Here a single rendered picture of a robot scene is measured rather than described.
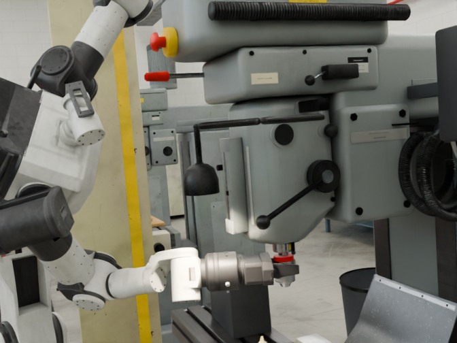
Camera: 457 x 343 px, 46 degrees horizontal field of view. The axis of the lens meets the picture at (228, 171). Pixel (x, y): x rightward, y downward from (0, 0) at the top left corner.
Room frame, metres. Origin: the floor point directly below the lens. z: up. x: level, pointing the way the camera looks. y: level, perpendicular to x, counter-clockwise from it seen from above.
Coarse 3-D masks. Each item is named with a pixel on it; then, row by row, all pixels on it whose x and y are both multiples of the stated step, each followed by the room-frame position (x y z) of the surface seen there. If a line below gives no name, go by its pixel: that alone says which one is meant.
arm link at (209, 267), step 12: (216, 252) 1.22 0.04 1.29; (180, 264) 1.19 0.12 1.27; (192, 264) 1.19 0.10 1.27; (204, 264) 1.19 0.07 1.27; (216, 264) 1.18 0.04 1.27; (180, 276) 1.18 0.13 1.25; (192, 276) 1.18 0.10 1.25; (204, 276) 1.18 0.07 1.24; (216, 276) 1.17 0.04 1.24; (180, 288) 1.17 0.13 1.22; (192, 288) 1.17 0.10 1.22; (216, 288) 1.18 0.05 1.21; (180, 300) 1.16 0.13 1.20; (192, 300) 1.16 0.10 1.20
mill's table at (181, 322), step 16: (208, 304) 1.82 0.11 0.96; (176, 320) 1.72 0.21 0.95; (192, 320) 1.68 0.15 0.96; (208, 320) 1.67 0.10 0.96; (176, 336) 1.74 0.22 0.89; (192, 336) 1.56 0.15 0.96; (208, 336) 1.53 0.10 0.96; (224, 336) 1.52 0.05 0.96; (256, 336) 1.50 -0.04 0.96; (272, 336) 1.49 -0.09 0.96
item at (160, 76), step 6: (150, 72) 1.21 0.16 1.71; (156, 72) 1.22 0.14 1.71; (162, 72) 1.22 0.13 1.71; (168, 72) 1.23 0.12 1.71; (144, 78) 1.22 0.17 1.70; (150, 78) 1.21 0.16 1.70; (156, 78) 1.21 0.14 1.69; (162, 78) 1.22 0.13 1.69; (168, 78) 1.22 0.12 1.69; (174, 78) 1.24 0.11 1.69
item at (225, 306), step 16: (240, 256) 1.67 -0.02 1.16; (240, 288) 1.50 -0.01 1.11; (256, 288) 1.52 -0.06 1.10; (224, 304) 1.55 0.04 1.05; (240, 304) 1.50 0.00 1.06; (256, 304) 1.52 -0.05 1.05; (224, 320) 1.56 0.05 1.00; (240, 320) 1.50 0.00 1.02; (256, 320) 1.52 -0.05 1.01; (240, 336) 1.50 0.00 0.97
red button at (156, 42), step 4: (156, 32) 1.11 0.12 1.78; (152, 36) 1.11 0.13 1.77; (156, 36) 1.10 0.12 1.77; (152, 40) 1.11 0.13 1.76; (156, 40) 1.10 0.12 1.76; (160, 40) 1.11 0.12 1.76; (164, 40) 1.12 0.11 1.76; (152, 44) 1.11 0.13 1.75; (156, 44) 1.10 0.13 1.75; (160, 44) 1.12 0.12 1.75; (164, 44) 1.12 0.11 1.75; (152, 48) 1.12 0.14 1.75; (156, 48) 1.11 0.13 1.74
